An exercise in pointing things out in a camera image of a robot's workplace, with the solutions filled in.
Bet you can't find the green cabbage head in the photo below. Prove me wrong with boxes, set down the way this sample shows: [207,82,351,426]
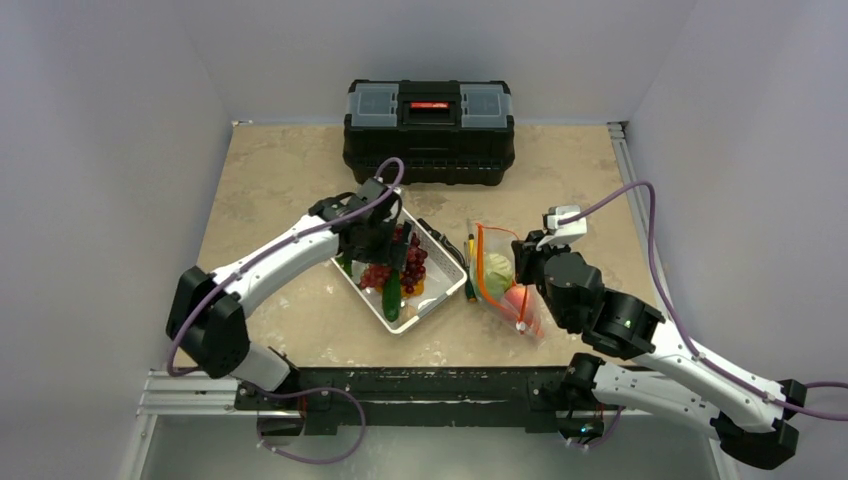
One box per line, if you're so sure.
[481,252,514,299]

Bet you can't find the red grape bunch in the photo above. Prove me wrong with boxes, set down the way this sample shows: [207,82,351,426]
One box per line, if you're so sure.
[354,232,428,289]

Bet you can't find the clear zip top bag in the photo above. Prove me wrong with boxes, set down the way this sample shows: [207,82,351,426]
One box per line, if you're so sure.
[467,222,545,341]

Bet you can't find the pink peach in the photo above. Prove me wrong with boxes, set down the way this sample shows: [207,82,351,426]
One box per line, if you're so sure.
[500,285,534,324]

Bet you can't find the orange plastic carrot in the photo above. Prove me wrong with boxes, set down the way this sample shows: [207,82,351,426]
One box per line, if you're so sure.
[521,311,545,339]

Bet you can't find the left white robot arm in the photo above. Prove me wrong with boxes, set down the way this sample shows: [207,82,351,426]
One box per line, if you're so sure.
[166,178,402,409]

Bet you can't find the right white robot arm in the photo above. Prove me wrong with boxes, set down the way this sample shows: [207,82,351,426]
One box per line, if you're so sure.
[511,231,807,470]

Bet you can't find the dark green cucumber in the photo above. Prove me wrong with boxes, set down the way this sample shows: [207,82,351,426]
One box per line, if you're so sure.
[382,270,403,323]

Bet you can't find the white plastic basket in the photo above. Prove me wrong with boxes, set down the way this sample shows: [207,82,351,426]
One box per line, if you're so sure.
[333,210,466,335]

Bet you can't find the black plastic toolbox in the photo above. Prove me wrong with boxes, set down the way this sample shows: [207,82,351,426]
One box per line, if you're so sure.
[342,79,516,186]

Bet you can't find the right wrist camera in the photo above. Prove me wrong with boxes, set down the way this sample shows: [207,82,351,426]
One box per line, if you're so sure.
[537,205,588,249]

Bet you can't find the black wire stripper pliers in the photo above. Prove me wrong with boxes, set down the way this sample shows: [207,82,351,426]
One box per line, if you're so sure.
[417,218,467,268]

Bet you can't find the green handled screwdriver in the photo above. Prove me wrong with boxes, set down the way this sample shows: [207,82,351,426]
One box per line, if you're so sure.
[463,262,477,303]

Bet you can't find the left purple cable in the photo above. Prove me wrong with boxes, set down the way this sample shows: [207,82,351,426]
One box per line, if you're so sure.
[165,156,407,379]

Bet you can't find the aluminium table edge rail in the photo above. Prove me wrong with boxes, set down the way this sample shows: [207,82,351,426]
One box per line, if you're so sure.
[607,122,674,321]

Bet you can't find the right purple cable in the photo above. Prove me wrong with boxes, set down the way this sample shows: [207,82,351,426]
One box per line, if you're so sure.
[559,181,848,423]

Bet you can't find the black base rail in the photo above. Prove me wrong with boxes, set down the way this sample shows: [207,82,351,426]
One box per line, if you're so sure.
[235,365,664,439]

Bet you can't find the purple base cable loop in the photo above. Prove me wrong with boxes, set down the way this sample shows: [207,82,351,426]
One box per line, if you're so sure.
[245,384,367,466]

